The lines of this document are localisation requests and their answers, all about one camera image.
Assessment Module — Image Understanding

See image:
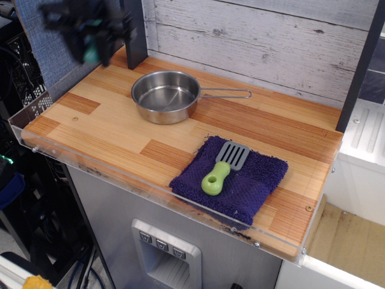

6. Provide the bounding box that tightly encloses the purple knitted towel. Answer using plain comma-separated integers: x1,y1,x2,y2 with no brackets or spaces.
169,136,289,226

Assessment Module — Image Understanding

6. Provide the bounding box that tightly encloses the stainless steel pan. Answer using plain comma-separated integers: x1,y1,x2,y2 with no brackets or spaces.
131,70,253,125

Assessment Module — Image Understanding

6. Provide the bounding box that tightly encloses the blue fabric partition panel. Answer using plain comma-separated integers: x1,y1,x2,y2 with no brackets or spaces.
13,1,121,88

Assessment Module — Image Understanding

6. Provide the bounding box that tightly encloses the white toy sink unit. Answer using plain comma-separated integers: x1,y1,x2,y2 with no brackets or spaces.
276,99,384,288

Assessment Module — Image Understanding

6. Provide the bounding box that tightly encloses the clear acrylic guard rail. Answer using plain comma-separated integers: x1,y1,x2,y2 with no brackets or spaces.
8,33,339,268

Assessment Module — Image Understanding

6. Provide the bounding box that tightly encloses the black plastic crate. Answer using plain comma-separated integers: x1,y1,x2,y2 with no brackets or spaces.
4,33,46,106

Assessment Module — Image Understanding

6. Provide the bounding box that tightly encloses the black right upright post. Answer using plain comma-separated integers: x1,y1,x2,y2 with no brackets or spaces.
336,0,384,132

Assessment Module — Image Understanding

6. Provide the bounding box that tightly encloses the grey spatula green handle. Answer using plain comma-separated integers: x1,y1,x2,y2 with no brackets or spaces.
201,141,250,196

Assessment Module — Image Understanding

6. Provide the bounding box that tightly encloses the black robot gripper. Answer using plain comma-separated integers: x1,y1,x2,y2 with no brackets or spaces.
38,1,132,67

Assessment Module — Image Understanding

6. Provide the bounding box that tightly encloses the dark green pickle toy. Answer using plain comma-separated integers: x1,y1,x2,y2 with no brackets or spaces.
83,30,100,63

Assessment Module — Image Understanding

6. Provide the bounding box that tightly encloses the silver toy fridge cabinet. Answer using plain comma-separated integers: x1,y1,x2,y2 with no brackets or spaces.
69,168,282,288

